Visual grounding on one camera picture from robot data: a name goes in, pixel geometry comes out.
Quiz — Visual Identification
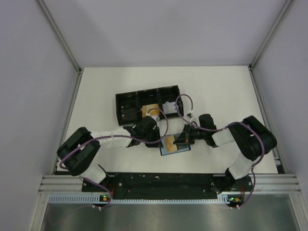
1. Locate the aluminium frame rail left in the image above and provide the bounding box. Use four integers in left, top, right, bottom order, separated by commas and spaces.
36, 0, 82, 148

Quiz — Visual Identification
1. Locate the gold credit card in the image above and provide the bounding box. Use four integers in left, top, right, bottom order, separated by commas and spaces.
164, 135, 178, 154

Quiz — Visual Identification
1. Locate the aluminium frame rail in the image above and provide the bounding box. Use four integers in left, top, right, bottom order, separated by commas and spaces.
36, 0, 82, 148
38, 174, 301, 194
247, 0, 293, 175

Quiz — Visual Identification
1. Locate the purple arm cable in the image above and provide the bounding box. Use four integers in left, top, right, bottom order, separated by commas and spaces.
175, 94, 266, 210
59, 108, 168, 211

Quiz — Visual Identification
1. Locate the blue leather card holder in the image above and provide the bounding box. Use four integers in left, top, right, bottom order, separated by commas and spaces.
160, 134, 191, 156

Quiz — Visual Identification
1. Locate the white slotted cable duct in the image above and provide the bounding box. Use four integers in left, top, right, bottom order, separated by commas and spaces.
48, 194, 230, 205

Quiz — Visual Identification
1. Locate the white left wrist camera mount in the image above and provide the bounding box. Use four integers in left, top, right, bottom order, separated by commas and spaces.
146, 114, 160, 122

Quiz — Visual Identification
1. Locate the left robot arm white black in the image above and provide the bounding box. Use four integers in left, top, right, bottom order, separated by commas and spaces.
57, 115, 161, 191

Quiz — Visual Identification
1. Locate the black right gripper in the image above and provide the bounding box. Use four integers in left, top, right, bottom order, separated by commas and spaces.
174, 123, 207, 144

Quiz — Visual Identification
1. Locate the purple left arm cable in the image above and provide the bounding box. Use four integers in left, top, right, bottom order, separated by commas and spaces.
59, 108, 168, 211

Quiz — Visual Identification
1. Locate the aluminium front frame rail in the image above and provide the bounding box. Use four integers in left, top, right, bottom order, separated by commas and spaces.
38, 174, 301, 194

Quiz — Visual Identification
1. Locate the aluminium frame rail right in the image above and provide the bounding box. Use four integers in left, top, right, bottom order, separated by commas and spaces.
247, 0, 293, 175

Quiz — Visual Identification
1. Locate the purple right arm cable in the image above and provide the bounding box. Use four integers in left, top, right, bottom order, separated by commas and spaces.
175, 94, 266, 210

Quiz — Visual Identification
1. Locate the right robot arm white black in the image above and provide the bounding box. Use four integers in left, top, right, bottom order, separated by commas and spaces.
173, 114, 277, 191

